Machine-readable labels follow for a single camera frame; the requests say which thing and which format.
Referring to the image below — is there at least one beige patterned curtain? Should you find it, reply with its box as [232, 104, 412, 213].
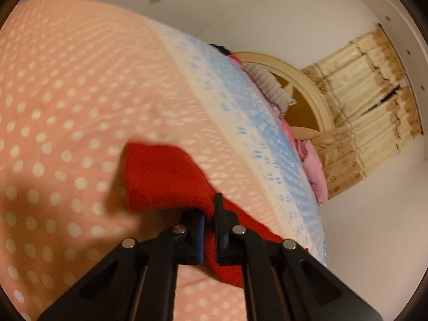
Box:
[301, 28, 422, 201]

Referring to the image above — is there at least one pink folded quilt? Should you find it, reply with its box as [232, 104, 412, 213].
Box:
[277, 107, 330, 205]

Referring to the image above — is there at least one polka dot bed blanket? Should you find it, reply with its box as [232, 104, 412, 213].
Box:
[0, 0, 326, 321]

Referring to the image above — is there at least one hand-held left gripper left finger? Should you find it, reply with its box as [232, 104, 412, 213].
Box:
[37, 208, 206, 321]

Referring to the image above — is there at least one red knit garment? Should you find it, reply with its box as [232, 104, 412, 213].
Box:
[123, 142, 285, 290]

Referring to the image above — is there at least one dark cloth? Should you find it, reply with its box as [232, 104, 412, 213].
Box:
[209, 43, 232, 56]

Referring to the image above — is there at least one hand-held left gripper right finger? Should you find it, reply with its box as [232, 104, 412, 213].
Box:
[213, 193, 382, 321]

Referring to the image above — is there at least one striped frilled pillow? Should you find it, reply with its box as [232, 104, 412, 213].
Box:
[246, 63, 297, 108]

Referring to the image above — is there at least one cream wooden headboard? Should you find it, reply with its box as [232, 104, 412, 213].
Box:
[231, 52, 335, 141]

